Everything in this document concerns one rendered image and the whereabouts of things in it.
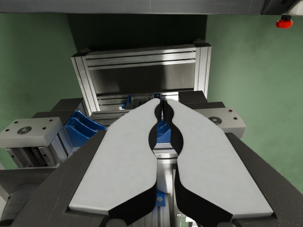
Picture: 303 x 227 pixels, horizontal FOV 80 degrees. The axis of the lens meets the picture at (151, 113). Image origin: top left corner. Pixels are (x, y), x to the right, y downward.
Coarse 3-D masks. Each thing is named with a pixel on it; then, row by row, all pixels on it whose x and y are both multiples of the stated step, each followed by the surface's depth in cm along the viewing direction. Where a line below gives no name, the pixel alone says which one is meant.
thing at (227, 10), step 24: (0, 0) 33; (24, 0) 33; (48, 0) 33; (72, 0) 33; (96, 0) 33; (120, 0) 33; (144, 0) 33; (168, 0) 33; (192, 0) 33; (216, 0) 33; (240, 0) 33; (264, 0) 33
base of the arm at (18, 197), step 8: (24, 184) 49; (32, 184) 48; (16, 192) 47; (24, 192) 47; (32, 192) 47; (8, 200) 49; (16, 200) 46; (24, 200) 45; (8, 208) 45; (16, 208) 44; (8, 216) 43; (0, 224) 42; (8, 224) 42
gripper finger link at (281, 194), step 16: (240, 144) 8; (256, 160) 7; (256, 176) 7; (272, 176) 7; (272, 192) 6; (288, 192) 6; (272, 208) 6; (288, 208) 6; (240, 224) 5; (256, 224) 5; (272, 224) 5; (288, 224) 5
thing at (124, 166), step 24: (120, 120) 9; (144, 120) 9; (120, 144) 8; (144, 144) 8; (96, 168) 7; (120, 168) 7; (144, 168) 7; (96, 192) 6; (120, 192) 6; (144, 192) 6; (120, 216) 6
